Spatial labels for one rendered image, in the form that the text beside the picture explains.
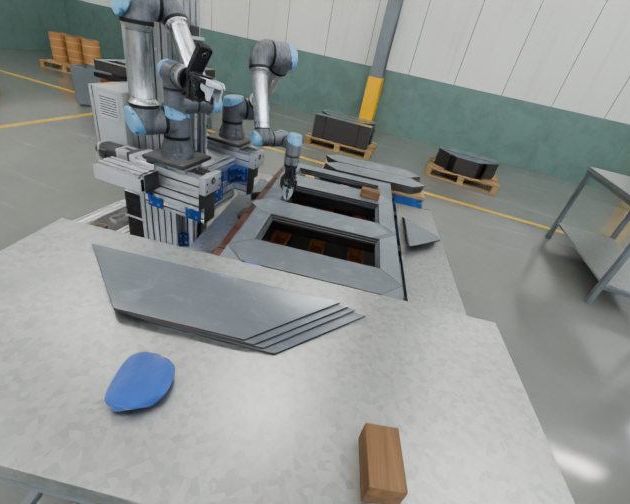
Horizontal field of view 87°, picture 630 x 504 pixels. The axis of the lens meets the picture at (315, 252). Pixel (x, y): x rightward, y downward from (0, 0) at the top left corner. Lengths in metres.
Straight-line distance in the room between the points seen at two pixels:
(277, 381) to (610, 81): 8.88
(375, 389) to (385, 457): 0.17
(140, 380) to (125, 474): 0.14
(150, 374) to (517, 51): 8.56
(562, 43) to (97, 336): 8.76
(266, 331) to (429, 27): 8.23
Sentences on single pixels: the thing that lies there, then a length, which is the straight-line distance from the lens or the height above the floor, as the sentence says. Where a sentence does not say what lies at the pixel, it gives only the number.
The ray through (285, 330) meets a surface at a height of 1.07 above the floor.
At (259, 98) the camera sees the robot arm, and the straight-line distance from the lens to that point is 1.79.
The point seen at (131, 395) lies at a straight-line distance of 0.68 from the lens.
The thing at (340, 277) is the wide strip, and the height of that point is 0.85.
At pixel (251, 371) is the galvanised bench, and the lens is 0.73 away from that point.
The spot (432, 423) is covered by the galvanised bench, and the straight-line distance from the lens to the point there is 0.76.
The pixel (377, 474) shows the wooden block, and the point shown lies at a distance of 0.61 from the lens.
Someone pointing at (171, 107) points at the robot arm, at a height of 1.33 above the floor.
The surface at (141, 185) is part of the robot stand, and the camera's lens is 1.77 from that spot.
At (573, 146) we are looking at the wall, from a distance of 9.24.
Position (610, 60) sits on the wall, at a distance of 9.14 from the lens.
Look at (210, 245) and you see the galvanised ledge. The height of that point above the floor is 0.68.
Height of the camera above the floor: 1.63
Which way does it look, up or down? 32 degrees down
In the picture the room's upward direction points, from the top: 12 degrees clockwise
